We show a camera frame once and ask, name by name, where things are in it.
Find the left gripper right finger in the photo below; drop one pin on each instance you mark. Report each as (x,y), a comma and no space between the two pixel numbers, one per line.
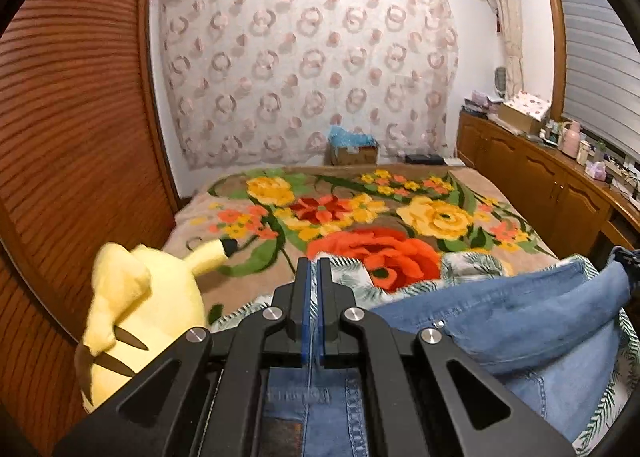
(337,348)

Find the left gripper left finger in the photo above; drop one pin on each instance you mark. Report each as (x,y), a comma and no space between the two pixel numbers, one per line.
(290,343)

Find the blue denim jeans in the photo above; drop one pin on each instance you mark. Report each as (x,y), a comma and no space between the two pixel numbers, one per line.
(505,316)

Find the palm leaf print sheet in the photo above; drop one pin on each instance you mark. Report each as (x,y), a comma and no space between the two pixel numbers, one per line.
(465,266)

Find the floral brown blanket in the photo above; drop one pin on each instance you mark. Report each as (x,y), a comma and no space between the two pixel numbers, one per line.
(387,228)

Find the yellow plush toy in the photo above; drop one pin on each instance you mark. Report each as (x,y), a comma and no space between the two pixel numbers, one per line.
(143,300)

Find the cardboard box with blue bag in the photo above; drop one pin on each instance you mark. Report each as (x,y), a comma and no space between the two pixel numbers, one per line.
(351,148)

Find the black flat box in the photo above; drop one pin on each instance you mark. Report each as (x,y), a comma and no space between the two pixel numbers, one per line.
(424,159)

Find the pink circle pattern curtain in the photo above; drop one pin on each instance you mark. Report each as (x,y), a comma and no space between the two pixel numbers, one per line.
(266,81)

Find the wooden louvered wardrobe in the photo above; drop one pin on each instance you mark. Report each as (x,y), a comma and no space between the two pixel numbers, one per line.
(82,163)

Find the wooden sideboard cabinet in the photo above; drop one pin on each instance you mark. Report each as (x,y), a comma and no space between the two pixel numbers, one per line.
(570,212)

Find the white patterned box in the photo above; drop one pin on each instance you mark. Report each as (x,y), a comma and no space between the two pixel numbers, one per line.
(524,112)

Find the pink thermos jug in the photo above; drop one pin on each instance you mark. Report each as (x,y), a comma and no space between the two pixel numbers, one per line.
(570,139)

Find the grey window blind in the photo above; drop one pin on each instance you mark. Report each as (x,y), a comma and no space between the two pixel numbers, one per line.
(601,74)

